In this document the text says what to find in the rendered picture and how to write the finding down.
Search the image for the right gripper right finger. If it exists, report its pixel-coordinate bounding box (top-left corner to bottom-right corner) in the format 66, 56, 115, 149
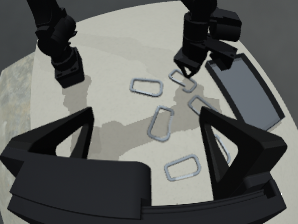
199, 106, 288, 200

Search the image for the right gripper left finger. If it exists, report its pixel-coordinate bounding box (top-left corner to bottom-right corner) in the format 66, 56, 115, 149
6, 107, 94, 159

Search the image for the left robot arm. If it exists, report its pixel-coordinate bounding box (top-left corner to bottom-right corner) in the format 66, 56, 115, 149
27, 0, 242, 81

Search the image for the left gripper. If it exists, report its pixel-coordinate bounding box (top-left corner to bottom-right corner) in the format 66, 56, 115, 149
174, 35, 207, 79

